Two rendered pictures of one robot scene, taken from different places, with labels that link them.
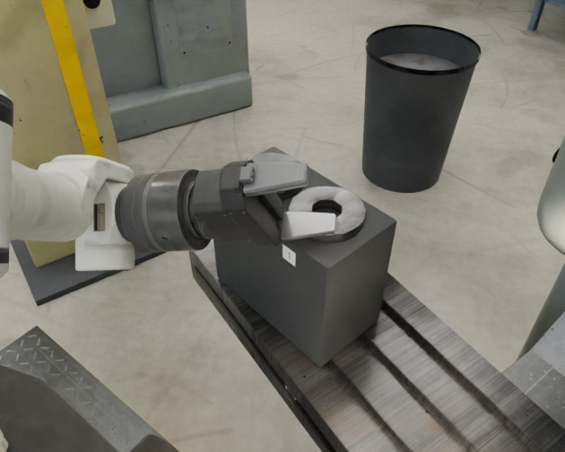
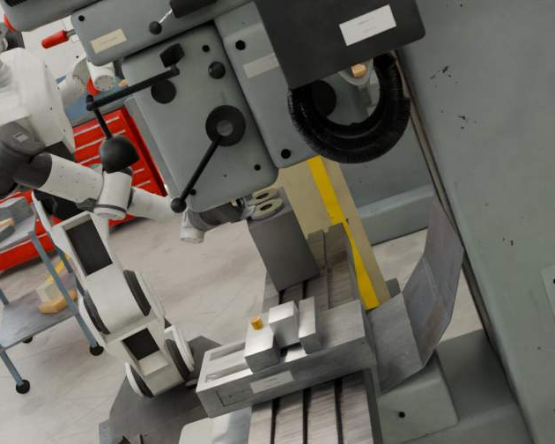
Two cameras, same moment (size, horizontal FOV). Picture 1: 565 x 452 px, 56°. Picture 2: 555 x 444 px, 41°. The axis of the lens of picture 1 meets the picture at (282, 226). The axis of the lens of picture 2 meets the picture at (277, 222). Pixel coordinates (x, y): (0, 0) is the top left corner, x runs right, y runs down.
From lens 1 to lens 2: 151 cm
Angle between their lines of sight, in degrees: 43
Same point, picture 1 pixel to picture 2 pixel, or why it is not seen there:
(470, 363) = (342, 289)
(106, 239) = (186, 224)
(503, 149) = not seen: outside the picture
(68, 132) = (321, 216)
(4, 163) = (123, 184)
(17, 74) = (282, 177)
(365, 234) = (274, 216)
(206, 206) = not seen: hidden behind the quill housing
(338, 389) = (277, 299)
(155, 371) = not seen: hidden behind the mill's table
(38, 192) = (146, 198)
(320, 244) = (255, 221)
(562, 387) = (399, 308)
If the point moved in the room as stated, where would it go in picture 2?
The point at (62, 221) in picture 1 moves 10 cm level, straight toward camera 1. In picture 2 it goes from (159, 210) to (148, 226)
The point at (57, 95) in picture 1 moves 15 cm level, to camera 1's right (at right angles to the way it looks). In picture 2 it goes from (310, 188) to (337, 185)
